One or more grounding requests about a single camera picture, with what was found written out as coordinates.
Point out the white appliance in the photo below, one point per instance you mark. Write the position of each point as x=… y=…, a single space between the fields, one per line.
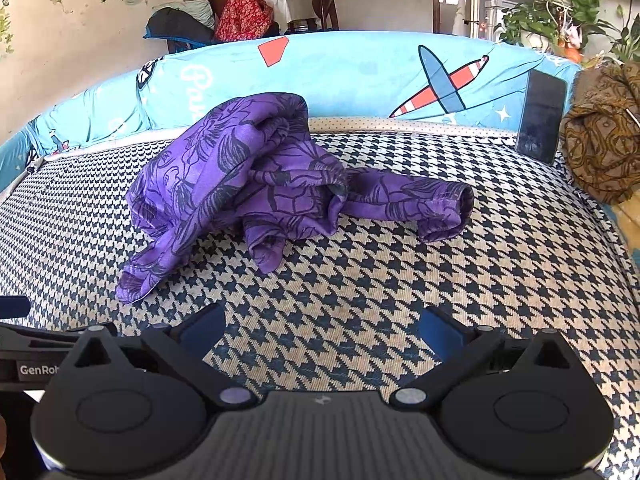
x=497 y=17

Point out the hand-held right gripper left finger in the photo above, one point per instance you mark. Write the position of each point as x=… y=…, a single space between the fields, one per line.
x=205 y=330

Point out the red floral cloth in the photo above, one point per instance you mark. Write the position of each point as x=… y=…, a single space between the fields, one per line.
x=242 y=15

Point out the peace lily plant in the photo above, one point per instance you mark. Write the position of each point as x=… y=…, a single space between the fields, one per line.
x=625 y=40

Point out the green pothos plant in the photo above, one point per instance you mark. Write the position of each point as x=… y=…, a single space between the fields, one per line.
x=550 y=5

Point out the purple floral blouse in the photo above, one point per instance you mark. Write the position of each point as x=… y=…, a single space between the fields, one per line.
x=250 y=175

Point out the blue cover with yellow circle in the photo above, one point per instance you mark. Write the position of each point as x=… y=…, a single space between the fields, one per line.
x=631 y=230

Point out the blue airplane print sofa cover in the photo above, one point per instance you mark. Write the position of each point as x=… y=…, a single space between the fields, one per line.
x=340 y=75

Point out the brown patterned scarf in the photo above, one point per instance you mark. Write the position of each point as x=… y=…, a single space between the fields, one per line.
x=600 y=130

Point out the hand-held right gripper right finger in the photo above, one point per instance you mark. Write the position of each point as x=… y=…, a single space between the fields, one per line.
x=442 y=332

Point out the black smartphone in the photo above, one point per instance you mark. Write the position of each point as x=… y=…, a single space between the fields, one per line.
x=541 y=117

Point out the dark wooden chair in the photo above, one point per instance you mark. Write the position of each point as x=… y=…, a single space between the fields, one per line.
x=326 y=7

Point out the dark blue bag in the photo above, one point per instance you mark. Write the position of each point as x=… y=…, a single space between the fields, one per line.
x=177 y=25

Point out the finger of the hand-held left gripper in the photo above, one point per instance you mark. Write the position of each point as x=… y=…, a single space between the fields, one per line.
x=14 y=306

